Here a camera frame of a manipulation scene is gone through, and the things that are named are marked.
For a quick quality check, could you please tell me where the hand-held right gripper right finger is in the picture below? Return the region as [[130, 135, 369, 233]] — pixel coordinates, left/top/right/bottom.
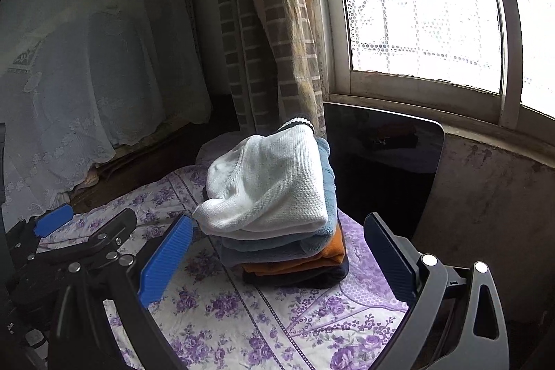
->
[[363, 212, 509, 370]]

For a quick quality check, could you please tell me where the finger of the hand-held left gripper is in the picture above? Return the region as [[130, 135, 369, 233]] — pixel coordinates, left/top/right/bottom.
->
[[84, 209, 138, 260], [9, 204, 74, 256]]

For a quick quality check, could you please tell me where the grey blue folded garment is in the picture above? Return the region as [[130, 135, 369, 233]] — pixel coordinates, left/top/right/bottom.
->
[[219, 240, 330, 267]]

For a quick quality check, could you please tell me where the purple floral bedsheet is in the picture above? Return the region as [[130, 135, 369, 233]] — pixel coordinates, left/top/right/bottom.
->
[[4, 136, 412, 370]]

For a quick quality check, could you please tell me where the brown woven mat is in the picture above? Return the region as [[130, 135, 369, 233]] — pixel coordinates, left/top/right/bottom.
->
[[69, 123, 244, 210]]

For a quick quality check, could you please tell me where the white sweater with navy trim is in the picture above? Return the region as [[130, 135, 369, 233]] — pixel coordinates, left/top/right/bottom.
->
[[192, 116, 329, 235]]

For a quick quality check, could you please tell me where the white lace cover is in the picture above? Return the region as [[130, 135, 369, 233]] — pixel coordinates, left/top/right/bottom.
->
[[0, 0, 213, 215]]

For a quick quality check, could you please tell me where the black glossy board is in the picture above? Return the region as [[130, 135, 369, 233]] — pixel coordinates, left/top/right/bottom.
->
[[323, 101, 446, 241]]

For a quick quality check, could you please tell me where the light blue fleece garment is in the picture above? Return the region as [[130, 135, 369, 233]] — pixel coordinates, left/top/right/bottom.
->
[[219, 137, 340, 253]]

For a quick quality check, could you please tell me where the orange folded garment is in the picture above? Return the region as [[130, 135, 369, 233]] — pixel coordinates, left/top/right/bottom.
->
[[242, 223, 346, 277]]

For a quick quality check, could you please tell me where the navy folded garment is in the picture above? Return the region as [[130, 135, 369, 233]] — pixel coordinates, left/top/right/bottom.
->
[[240, 257, 350, 290]]

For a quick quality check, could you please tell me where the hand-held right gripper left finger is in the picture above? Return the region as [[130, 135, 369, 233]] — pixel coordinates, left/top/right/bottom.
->
[[50, 215, 194, 370]]

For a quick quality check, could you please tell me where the white framed window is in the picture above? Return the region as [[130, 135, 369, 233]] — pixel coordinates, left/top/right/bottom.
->
[[304, 0, 555, 128]]

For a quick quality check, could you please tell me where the brown chequered curtain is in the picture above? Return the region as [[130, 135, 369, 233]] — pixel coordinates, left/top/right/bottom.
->
[[214, 0, 326, 137]]

